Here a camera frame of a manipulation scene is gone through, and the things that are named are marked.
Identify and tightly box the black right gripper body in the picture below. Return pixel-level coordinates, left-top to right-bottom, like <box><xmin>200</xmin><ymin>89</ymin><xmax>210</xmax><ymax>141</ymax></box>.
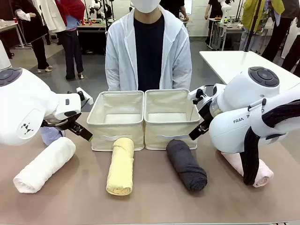
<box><xmin>198</xmin><ymin>98</ymin><xmax>215</xmax><ymax>129</ymax></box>

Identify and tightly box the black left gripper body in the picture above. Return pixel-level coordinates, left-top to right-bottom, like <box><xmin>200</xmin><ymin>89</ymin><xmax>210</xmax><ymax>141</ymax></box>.
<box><xmin>66</xmin><ymin>118</ymin><xmax>83</xmax><ymax>135</ymax></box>

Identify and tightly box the dark grey towel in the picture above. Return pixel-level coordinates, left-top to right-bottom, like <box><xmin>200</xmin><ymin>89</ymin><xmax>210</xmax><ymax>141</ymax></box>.
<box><xmin>165</xmin><ymin>139</ymin><xmax>208</xmax><ymax>192</ymax></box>

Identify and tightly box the white towel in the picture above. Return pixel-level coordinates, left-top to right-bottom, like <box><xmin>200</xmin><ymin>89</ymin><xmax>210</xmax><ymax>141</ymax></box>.
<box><xmin>13</xmin><ymin>136</ymin><xmax>76</xmax><ymax>194</ymax></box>

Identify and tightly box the pink towel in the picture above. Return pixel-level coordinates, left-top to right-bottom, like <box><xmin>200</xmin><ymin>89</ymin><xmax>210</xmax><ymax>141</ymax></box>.
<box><xmin>220</xmin><ymin>151</ymin><xmax>274</xmax><ymax>188</ymax></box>

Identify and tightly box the person's left sleeved forearm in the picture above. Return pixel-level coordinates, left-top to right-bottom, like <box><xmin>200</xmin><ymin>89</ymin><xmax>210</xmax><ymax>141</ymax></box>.
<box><xmin>172</xmin><ymin>56</ymin><xmax>193</xmax><ymax>90</ymax></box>

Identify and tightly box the person's right sleeved forearm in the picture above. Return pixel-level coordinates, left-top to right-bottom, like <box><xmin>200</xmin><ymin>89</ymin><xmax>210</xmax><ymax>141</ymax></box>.
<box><xmin>105</xmin><ymin>56</ymin><xmax>124</xmax><ymax>92</ymax></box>

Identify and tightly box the beige fabric storage bin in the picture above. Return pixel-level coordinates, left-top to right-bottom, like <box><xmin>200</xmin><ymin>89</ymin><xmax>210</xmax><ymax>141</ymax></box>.
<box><xmin>86</xmin><ymin>90</ymin><xmax>145</xmax><ymax>152</ymax></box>
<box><xmin>143</xmin><ymin>88</ymin><xmax>201</xmax><ymax>150</ymax></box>

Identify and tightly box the yellow rolled towel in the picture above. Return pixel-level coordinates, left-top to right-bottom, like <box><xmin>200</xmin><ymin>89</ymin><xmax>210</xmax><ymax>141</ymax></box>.
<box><xmin>105</xmin><ymin>137</ymin><xmax>135</xmax><ymax>196</ymax></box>

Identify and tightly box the white side table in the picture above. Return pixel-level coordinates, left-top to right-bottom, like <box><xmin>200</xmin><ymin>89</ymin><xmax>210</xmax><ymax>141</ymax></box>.
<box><xmin>199</xmin><ymin>50</ymin><xmax>300</xmax><ymax>94</ymax></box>

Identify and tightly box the figure in red top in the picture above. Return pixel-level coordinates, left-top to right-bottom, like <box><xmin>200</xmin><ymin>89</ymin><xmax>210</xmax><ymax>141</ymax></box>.
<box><xmin>55</xmin><ymin>0</ymin><xmax>86</xmax><ymax>81</ymax></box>

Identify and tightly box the person in white jacket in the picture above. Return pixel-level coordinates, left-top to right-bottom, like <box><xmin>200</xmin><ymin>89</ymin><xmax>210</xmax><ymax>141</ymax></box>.
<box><xmin>105</xmin><ymin>0</ymin><xmax>193</xmax><ymax>92</ymax></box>

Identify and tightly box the grey metal background table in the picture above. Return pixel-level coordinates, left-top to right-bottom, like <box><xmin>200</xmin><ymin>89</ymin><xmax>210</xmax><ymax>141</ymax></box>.
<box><xmin>208</xmin><ymin>16</ymin><xmax>245</xmax><ymax>51</ymax></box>

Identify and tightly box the black background table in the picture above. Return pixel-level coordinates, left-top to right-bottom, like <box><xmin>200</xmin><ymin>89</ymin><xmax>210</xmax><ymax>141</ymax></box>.
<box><xmin>76</xmin><ymin>22</ymin><xmax>107</xmax><ymax>55</ymax></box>

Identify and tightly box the black tripod pole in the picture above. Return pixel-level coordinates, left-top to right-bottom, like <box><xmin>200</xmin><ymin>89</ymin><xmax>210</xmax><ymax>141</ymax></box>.
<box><xmin>243</xmin><ymin>0</ymin><xmax>262</xmax><ymax>54</ymax></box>

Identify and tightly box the person in black clothes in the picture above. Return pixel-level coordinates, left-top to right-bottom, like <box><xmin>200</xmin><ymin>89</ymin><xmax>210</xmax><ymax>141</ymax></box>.
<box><xmin>204</xmin><ymin>0</ymin><xmax>223</xmax><ymax>45</ymax></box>

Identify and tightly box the figure in black dress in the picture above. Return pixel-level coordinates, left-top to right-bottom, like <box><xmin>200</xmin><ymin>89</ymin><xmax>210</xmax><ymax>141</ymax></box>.
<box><xmin>11</xmin><ymin>0</ymin><xmax>53</xmax><ymax>73</ymax></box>

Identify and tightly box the hanging white coat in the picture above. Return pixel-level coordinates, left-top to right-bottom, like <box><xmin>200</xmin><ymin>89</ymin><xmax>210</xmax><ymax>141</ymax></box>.
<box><xmin>38</xmin><ymin>0</ymin><xmax>68</xmax><ymax>33</ymax></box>

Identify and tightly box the person in dark trousers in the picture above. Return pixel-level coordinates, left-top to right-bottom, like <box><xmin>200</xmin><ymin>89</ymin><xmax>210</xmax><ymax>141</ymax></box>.
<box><xmin>262</xmin><ymin>0</ymin><xmax>300</xmax><ymax>78</ymax></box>

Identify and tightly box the person in yellow-green jacket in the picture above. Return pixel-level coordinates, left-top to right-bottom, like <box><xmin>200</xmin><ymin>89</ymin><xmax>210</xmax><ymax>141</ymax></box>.
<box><xmin>241</xmin><ymin>0</ymin><xmax>285</xmax><ymax>51</ymax></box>

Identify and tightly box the grey background desk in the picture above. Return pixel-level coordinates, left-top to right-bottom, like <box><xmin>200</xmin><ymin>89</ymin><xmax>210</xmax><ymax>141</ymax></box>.
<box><xmin>0</xmin><ymin>20</ymin><xmax>32</xmax><ymax>50</ymax></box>

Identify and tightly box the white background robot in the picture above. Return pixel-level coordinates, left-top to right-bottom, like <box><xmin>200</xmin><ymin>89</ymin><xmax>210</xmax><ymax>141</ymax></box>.
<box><xmin>88</xmin><ymin>0</ymin><xmax>106</xmax><ymax>20</ymax></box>

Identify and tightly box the white face mask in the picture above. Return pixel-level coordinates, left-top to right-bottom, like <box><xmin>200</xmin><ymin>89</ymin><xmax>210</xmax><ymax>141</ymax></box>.
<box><xmin>130</xmin><ymin>0</ymin><xmax>161</xmax><ymax>14</ymax></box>

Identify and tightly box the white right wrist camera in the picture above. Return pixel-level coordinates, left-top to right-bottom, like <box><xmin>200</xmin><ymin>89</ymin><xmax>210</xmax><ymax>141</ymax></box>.
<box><xmin>187</xmin><ymin>85</ymin><xmax>208</xmax><ymax>105</ymax></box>

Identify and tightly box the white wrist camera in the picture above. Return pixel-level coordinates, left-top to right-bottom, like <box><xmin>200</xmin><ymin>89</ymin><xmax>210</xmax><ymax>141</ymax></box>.
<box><xmin>187</xmin><ymin>85</ymin><xmax>208</xmax><ymax>105</ymax></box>
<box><xmin>76</xmin><ymin>87</ymin><xmax>94</xmax><ymax>105</ymax></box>

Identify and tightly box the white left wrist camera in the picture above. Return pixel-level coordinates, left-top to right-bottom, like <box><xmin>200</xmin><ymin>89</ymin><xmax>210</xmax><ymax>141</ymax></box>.
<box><xmin>76</xmin><ymin>87</ymin><xmax>94</xmax><ymax>105</ymax></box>

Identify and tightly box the black cable bundle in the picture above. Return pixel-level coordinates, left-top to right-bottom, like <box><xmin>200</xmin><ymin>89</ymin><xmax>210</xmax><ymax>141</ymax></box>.
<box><xmin>242</xmin><ymin>99</ymin><xmax>300</xmax><ymax>186</ymax></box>

